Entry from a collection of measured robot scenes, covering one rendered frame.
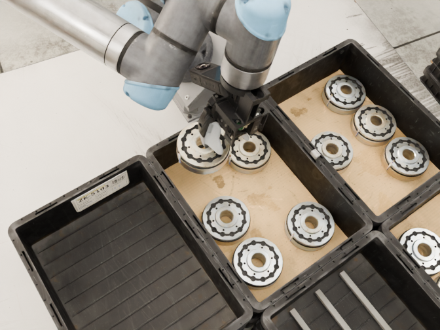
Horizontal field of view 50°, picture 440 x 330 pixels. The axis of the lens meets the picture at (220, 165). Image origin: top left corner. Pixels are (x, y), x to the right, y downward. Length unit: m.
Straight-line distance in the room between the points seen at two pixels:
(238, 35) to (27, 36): 1.96
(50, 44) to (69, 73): 1.06
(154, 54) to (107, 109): 0.65
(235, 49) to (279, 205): 0.47
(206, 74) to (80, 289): 0.50
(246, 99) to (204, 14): 0.15
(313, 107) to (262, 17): 0.60
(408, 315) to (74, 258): 0.69
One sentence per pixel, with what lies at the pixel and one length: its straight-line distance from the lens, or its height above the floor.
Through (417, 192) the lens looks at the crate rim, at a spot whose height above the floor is 0.93.
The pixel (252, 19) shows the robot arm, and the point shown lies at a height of 1.34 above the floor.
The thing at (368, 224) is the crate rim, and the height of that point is 0.93.
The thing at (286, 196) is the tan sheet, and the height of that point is 0.83.
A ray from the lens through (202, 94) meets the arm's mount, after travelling 1.22.
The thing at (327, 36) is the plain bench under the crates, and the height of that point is 0.70.
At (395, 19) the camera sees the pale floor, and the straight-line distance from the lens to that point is 2.77.
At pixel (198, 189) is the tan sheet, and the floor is 0.83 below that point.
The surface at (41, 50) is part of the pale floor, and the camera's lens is 2.47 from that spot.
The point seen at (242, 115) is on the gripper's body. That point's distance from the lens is 0.77.
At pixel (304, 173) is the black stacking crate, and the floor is 0.87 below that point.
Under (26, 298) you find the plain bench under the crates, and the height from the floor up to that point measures 0.70.
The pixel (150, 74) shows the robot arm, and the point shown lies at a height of 1.24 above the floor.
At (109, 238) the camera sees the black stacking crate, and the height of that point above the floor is 0.83.
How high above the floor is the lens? 1.79
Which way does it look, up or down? 62 degrees down
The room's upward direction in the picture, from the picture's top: 8 degrees clockwise
